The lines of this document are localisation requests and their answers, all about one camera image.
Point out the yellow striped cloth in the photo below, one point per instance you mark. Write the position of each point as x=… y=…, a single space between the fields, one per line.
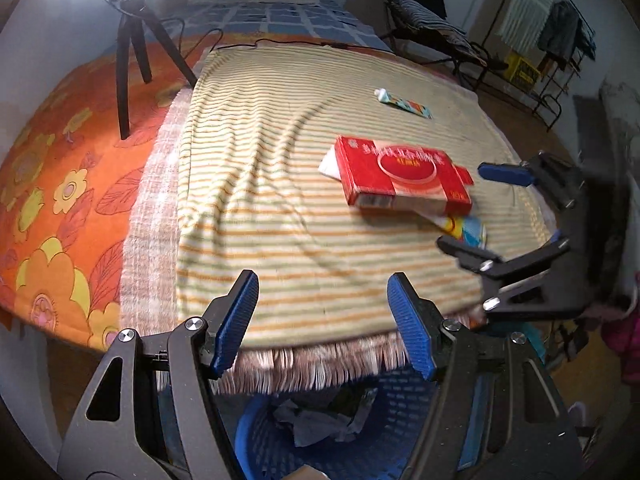
x=300 y=210

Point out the teal sheet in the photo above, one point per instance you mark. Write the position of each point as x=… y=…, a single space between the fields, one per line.
x=532 y=347

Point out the wall poster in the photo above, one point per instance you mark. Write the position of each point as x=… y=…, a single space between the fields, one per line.
x=620 y=125

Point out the black drying rack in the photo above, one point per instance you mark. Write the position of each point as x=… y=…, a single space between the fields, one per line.
x=550 y=95

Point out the white paper sheet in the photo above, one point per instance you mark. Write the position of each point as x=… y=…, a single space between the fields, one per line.
x=331 y=165

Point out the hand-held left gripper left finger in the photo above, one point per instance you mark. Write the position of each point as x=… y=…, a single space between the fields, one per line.
x=235 y=320

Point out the red cardboard box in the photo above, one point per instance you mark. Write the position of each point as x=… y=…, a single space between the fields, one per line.
x=400 y=170

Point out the grey blue jacket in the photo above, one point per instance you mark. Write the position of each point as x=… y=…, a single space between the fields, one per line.
x=557 y=30

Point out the dark hanging garment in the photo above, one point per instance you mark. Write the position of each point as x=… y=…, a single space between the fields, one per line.
x=587 y=40

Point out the black tripod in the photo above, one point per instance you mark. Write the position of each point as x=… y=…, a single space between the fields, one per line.
x=132 y=35

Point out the blue plastic basket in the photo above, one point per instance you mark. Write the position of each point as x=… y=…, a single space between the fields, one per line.
x=390 y=410

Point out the yellow crate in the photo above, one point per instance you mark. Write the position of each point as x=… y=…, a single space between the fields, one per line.
x=522 y=69

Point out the orange floral blanket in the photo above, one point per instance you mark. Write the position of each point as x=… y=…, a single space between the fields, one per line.
x=65 y=185

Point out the blue checked bedsheet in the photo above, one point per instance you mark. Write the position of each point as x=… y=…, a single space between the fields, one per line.
x=290 y=17

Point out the brown cardboard piece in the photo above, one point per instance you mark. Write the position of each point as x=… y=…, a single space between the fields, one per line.
x=310 y=473

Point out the small patterned tube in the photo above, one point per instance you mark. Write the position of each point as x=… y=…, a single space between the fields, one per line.
x=402 y=104

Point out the pink garment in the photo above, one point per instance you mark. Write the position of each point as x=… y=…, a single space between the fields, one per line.
x=625 y=335

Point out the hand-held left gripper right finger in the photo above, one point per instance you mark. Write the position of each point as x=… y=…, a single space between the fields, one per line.
x=410 y=325

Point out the striped towel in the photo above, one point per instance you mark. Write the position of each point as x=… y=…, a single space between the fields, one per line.
x=527 y=10

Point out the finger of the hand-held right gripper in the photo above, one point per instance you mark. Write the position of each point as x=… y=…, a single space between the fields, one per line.
x=530 y=290
x=505 y=172

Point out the striped cushion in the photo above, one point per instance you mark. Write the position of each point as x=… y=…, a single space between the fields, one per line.
x=435 y=25

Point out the colourful toothpaste tube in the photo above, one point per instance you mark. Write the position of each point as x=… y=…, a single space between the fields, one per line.
x=465 y=230

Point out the white tissue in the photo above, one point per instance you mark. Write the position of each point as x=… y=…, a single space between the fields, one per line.
x=312 y=425

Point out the fringed plaid cloth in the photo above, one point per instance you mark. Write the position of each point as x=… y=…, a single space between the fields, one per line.
x=150 y=210

